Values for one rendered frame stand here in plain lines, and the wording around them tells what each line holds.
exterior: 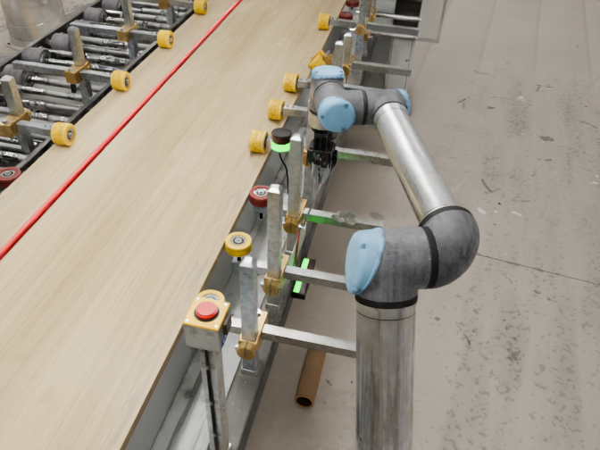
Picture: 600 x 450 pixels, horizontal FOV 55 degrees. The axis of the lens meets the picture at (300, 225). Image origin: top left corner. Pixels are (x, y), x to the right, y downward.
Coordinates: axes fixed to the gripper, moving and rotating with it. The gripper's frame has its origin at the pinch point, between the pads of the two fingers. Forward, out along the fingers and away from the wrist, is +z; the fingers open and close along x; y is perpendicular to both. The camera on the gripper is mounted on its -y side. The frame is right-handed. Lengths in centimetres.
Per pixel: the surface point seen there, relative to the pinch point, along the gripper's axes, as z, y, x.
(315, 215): 15.5, -0.7, -0.9
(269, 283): 18.3, 31.1, -8.2
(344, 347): 18, 49, 17
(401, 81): 66, -228, 17
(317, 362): 94, -3, 4
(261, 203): 12.3, 1.6, -18.8
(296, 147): -12.1, 4.0, -7.2
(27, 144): 16, -15, -115
